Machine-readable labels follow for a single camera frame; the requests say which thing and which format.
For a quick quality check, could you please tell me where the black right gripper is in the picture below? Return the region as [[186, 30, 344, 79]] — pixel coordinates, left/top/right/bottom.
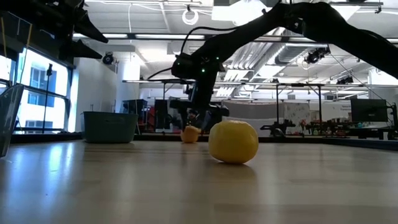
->
[[169, 98, 231, 134]]

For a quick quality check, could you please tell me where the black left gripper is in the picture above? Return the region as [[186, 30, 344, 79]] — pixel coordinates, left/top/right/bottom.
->
[[43, 0, 109, 60]]

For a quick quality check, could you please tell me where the orange-tinted yellow lemon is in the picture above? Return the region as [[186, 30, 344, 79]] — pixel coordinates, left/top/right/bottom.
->
[[180, 125, 201, 144]]

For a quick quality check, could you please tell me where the yellow plastic lemon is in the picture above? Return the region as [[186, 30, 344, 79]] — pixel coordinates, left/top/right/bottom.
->
[[208, 120, 259, 165]]

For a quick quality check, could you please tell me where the person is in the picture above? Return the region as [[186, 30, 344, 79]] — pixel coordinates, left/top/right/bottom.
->
[[186, 108, 200, 126]]

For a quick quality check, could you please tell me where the black partition panel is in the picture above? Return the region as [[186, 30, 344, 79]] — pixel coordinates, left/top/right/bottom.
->
[[154, 99, 169, 129]]

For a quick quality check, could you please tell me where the grey fabric curtain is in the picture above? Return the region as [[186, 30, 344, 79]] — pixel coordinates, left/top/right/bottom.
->
[[221, 100, 285, 138]]

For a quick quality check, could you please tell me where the LED light bar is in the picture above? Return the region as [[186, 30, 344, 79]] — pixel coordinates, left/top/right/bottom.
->
[[73, 32, 398, 44]]

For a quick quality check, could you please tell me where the large glass window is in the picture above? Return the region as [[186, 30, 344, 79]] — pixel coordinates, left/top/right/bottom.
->
[[0, 46, 78, 134]]

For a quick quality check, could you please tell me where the teal plastic basket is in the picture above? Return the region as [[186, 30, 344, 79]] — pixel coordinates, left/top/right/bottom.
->
[[82, 111, 140, 144]]

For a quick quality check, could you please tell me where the grey translucent plastic basket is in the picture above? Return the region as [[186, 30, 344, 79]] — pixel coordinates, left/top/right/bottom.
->
[[0, 83, 25, 158]]

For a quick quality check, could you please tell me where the black computer monitor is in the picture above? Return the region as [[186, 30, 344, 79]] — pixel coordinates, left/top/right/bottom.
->
[[350, 98, 389, 123]]

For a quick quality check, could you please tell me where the distant black workstation frame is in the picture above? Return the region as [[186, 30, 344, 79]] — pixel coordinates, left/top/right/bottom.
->
[[122, 79, 398, 131]]

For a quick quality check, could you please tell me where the black aluminium table frame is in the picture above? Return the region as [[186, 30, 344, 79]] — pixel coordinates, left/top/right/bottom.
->
[[6, 132, 398, 152]]

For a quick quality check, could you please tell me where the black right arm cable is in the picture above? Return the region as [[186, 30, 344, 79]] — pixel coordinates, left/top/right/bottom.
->
[[147, 26, 240, 81]]

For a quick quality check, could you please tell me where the white coiled cable ring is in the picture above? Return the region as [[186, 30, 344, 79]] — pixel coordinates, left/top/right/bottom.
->
[[182, 8, 200, 26]]

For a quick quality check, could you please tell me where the black ceiling camera rig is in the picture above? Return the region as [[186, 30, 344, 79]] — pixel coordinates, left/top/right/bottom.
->
[[303, 46, 331, 65]]

